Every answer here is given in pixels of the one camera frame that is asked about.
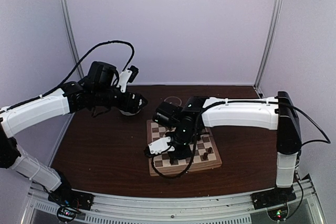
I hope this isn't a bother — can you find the clear drinking glass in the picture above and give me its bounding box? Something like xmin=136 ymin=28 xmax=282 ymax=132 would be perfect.
xmin=164 ymin=96 xmax=182 ymax=106

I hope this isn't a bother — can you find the aluminium frame post left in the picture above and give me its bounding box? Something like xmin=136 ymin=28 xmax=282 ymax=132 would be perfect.
xmin=60 ymin=0 xmax=80 ymax=65

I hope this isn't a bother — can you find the aluminium frame post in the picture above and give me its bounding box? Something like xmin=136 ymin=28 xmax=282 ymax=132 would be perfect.
xmin=60 ymin=0 xmax=80 ymax=65
xmin=254 ymin=0 xmax=283 ymax=93

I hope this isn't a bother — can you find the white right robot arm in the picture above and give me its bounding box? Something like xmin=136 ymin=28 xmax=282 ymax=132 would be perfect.
xmin=144 ymin=91 xmax=302 ymax=204

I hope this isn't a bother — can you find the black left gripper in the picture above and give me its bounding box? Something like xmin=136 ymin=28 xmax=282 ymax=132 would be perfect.
xmin=93 ymin=86 xmax=148 ymax=113

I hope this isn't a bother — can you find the white scalloped bowl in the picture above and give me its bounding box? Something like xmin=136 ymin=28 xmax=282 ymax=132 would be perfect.
xmin=120 ymin=110 xmax=140 ymax=116

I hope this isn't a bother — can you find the aluminium frame post right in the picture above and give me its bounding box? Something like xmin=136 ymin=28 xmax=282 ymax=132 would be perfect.
xmin=254 ymin=0 xmax=283 ymax=93

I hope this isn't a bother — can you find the dark chess pawn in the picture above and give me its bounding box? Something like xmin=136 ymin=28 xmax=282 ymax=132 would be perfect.
xmin=202 ymin=152 xmax=208 ymax=161

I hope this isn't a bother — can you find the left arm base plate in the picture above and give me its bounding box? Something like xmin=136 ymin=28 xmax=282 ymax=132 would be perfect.
xmin=48 ymin=190 xmax=94 ymax=210

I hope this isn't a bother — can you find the wooden chess board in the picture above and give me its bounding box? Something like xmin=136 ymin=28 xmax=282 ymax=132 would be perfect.
xmin=146 ymin=120 xmax=222 ymax=176

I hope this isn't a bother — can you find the aluminium front rail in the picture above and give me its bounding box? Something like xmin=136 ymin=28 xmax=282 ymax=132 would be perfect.
xmin=22 ymin=176 xmax=320 ymax=224

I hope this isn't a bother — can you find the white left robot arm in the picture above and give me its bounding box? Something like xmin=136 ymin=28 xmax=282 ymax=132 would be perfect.
xmin=1 ymin=61 xmax=148 ymax=205

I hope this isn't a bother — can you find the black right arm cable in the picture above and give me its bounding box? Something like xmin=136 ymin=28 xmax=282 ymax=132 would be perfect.
xmin=151 ymin=98 xmax=331 ymax=180

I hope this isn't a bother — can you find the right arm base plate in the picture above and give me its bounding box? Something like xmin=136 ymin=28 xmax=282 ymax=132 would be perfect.
xmin=251 ymin=188 xmax=297 ymax=210

